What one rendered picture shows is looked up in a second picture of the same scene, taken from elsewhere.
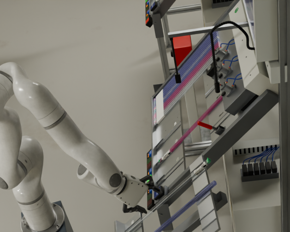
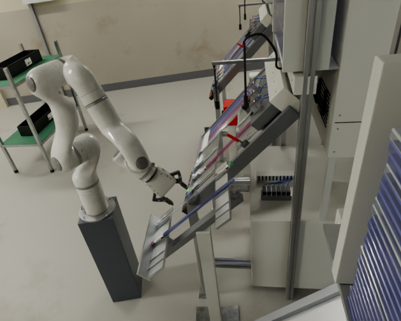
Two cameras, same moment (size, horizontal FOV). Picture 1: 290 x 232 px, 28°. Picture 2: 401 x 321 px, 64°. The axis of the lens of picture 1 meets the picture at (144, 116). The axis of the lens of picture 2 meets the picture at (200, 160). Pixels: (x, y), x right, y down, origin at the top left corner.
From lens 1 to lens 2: 0.84 m
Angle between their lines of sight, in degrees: 7
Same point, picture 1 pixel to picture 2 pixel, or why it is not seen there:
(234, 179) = (255, 197)
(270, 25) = (299, 31)
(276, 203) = (287, 218)
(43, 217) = (95, 204)
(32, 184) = (87, 172)
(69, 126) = (108, 109)
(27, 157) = (83, 147)
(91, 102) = (168, 152)
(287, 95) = (308, 109)
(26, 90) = (71, 67)
